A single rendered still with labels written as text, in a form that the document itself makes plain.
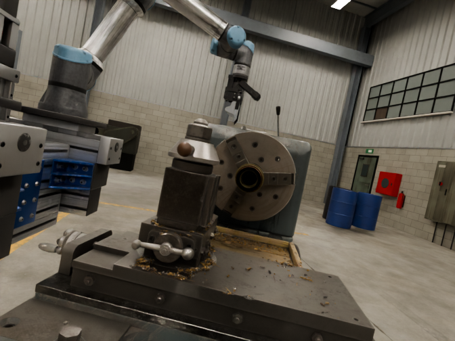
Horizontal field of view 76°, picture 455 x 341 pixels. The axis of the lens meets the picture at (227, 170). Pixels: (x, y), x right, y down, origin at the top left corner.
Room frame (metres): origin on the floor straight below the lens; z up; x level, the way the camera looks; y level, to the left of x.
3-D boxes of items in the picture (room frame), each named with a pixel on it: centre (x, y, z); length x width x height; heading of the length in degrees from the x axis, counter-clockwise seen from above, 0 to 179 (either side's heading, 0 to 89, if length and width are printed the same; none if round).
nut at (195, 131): (0.45, 0.05, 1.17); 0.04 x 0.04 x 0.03
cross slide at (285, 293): (0.44, -0.01, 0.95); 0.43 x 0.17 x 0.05; 84
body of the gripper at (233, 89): (1.34, 0.04, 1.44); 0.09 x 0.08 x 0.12; 84
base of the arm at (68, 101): (1.01, 0.59, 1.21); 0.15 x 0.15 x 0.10
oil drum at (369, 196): (7.47, -3.69, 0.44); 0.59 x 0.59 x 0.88
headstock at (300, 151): (1.46, -0.11, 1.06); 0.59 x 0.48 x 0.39; 174
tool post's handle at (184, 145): (0.39, 0.06, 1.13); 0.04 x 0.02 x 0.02; 174
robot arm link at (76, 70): (1.01, 0.59, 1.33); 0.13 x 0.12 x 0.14; 19
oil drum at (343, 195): (7.00, -2.87, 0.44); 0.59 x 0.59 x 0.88
